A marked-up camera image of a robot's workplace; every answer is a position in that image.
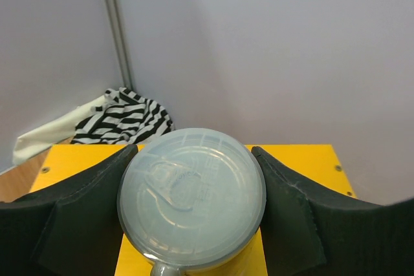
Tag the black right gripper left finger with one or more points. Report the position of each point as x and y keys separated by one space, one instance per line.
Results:
x=68 y=228

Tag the black white striped cloth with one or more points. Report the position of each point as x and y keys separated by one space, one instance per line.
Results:
x=118 y=117

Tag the blue tall congee can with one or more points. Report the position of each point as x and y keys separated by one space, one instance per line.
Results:
x=191 y=202

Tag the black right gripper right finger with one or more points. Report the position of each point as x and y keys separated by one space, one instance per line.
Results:
x=309 y=229

